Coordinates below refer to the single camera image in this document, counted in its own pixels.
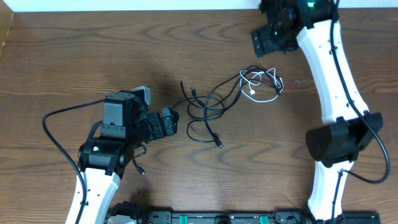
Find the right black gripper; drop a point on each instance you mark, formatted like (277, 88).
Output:
(263, 42)

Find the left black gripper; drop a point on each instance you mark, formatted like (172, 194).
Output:
(157, 121)

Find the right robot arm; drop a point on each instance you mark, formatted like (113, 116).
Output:
(348, 125)

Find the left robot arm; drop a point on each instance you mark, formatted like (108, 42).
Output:
(109, 147)

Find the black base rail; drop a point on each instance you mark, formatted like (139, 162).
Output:
(127, 212)

